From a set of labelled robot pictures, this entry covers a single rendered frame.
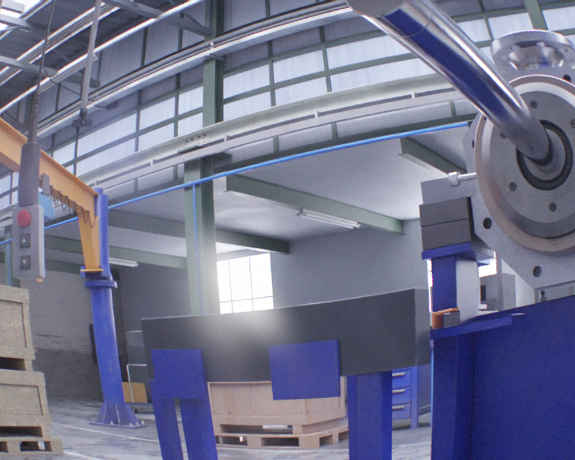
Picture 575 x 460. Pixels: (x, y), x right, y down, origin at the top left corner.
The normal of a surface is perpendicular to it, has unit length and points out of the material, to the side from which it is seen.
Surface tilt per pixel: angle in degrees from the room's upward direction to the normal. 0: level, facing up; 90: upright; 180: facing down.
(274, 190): 90
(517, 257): 90
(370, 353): 90
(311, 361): 90
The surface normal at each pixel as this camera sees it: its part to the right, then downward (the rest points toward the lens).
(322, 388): -0.53, -0.11
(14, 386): 0.88, -0.14
